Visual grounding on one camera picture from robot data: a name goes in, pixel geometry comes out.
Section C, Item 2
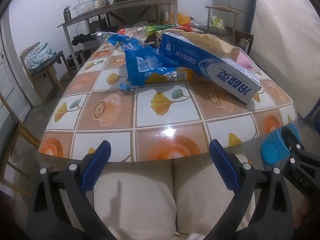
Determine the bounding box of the clear plastic bowl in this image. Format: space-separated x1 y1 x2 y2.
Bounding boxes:
72 0 98 15

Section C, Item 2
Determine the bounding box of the person's right trouser leg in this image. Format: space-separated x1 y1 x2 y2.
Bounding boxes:
172 152 255 240

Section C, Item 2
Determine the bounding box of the wooden side table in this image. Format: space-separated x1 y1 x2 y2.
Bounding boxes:
57 0 183 72

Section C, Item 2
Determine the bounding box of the yellow box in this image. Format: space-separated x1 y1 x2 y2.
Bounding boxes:
145 69 195 83

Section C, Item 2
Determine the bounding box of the blue white toothpaste box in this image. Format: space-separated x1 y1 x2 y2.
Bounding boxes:
159 31 262 104

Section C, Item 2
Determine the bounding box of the wooden armchair with dark seat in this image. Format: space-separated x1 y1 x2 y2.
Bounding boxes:
205 5 239 37

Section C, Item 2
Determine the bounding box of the wooden chair frame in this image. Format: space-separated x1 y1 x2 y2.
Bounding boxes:
0 92 40 195

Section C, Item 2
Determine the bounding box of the brown paper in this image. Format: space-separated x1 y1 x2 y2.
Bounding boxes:
156 29 239 60

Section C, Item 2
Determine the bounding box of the black bag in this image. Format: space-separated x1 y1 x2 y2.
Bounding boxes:
72 33 94 46

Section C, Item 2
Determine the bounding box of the blue plastic bag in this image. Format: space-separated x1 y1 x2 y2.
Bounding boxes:
92 26 198 92

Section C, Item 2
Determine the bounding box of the white mattress with blue edge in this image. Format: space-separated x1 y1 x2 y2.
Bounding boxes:
250 0 320 120

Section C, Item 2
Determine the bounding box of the wooden chair with floral cloth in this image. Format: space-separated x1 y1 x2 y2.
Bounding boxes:
20 42 70 104

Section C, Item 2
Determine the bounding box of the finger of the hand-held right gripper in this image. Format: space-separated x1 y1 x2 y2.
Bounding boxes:
281 126 320 173

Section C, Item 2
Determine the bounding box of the yellow plastic bag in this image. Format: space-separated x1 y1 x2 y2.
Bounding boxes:
177 12 195 27

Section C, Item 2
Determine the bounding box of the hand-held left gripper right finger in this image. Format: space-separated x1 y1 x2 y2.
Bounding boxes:
209 139 294 240

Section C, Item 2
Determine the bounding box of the person's trouser leg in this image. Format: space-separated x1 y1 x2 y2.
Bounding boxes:
94 164 177 240
172 152 255 240

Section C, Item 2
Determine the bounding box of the green white carton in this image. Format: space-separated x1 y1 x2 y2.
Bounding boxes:
211 16 227 28

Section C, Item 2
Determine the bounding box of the green plastic wrapper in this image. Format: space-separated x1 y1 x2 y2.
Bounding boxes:
146 24 180 35

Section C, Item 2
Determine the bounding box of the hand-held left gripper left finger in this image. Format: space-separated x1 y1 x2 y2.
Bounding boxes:
27 140 112 240

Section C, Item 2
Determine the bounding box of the blue mesh plastic basket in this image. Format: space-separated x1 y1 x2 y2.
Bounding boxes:
261 124 300 165

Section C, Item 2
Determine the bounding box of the patterned tablecloth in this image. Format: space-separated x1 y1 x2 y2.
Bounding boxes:
37 30 299 162

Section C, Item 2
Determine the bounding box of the person's left trouser leg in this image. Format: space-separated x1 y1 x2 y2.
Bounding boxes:
94 164 177 240

